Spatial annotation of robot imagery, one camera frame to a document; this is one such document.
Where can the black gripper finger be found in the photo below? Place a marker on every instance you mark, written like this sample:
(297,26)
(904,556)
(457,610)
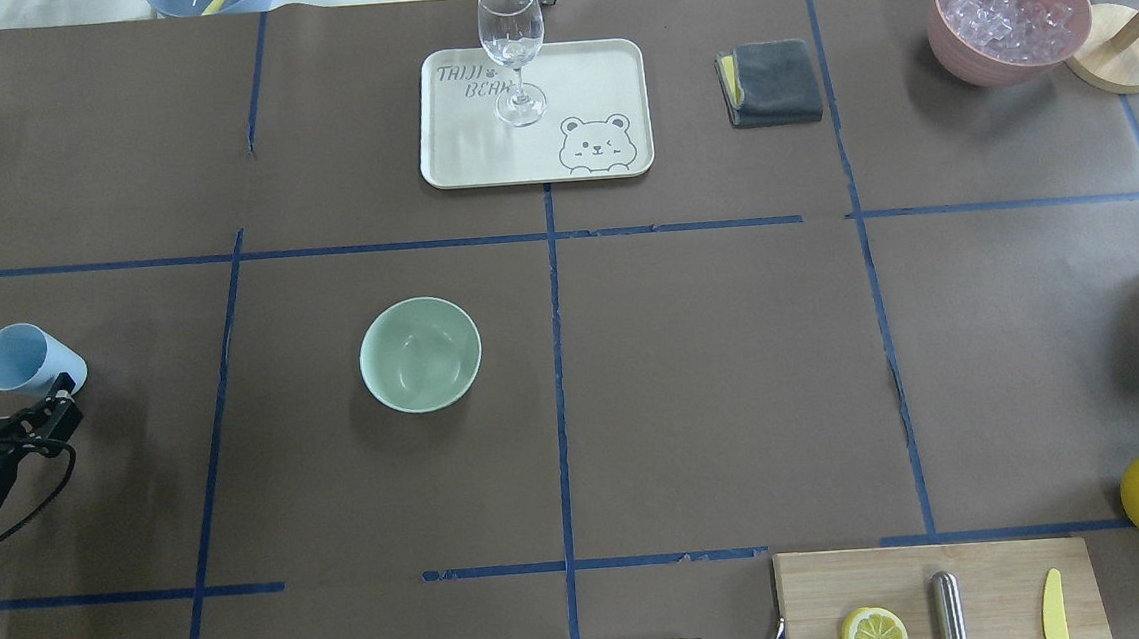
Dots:
(63,386)

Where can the light blue cup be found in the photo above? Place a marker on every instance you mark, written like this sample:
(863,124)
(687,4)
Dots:
(31,360)

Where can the small green bowl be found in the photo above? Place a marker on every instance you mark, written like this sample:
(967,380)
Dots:
(420,355)

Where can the pink bowl of ice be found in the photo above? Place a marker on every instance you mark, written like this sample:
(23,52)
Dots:
(999,43)

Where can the clear wine glass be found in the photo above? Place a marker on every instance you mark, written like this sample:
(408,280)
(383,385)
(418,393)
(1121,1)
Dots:
(512,33)

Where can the cream bear tray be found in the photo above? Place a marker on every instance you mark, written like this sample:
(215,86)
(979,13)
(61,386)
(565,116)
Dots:
(597,126)

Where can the grey folded cloth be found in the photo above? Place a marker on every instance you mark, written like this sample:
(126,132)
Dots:
(769,84)

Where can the half lemon slice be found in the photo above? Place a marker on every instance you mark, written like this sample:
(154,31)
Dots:
(872,622)

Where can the wooden cutting board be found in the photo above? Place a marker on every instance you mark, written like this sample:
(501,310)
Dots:
(1001,588)

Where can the yellow plastic knife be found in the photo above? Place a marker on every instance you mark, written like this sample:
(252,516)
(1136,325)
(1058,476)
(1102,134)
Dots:
(1055,625)

